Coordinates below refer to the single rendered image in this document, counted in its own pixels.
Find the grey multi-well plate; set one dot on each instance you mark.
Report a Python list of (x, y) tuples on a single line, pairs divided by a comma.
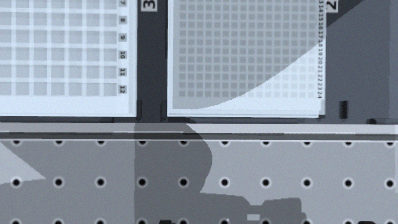
[(246, 58)]

